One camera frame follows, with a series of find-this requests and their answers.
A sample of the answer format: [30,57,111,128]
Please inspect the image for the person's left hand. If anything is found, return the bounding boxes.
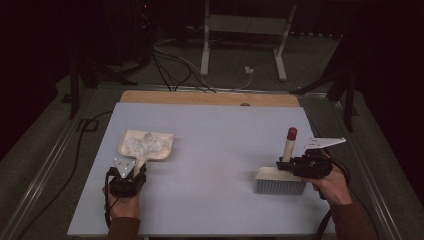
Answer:
[102,186,142,220]

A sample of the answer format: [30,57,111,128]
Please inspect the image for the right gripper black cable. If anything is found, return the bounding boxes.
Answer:
[311,155,352,240]

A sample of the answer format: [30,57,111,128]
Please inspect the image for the black tripod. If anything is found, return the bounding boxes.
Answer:
[289,33,360,133]
[61,49,139,120]

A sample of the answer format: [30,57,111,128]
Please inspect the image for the white paper scraps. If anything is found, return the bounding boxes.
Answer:
[127,131,168,158]

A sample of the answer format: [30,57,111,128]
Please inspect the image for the long black floor cable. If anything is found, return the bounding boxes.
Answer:
[16,110,114,239]

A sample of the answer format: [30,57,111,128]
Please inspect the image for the cream plastic dustpan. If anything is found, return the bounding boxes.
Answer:
[117,129,175,178]

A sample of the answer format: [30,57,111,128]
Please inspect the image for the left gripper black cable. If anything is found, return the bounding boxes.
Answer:
[103,169,113,229]

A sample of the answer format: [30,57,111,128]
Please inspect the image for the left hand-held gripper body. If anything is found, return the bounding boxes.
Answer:
[105,157,148,198]

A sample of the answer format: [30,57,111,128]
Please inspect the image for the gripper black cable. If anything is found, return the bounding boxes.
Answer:
[103,169,113,229]
[311,155,352,240]

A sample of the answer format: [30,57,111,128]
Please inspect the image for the grey floor cable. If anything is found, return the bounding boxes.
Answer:
[153,44,218,93]

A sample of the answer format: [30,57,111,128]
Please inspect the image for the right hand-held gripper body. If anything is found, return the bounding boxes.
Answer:
[292,137,347,180]

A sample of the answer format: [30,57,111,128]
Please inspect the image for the white floor cable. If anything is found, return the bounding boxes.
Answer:
[213,71,253,92]

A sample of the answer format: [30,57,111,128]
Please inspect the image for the metal floor rail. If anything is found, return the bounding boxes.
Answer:
[0,87,101,240]
[328,96,404,240]

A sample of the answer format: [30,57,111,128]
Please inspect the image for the person's right hand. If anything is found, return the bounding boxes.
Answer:
[301,164,354,206]

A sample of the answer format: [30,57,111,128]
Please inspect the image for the cream brush with red cap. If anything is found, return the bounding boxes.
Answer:
[254,127,308,196]

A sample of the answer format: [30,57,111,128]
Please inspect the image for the white table cover sheet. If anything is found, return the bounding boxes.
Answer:
[66,101,350,237]

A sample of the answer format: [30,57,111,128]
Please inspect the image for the white metal stand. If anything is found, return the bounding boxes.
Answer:
[199,0,298,82]

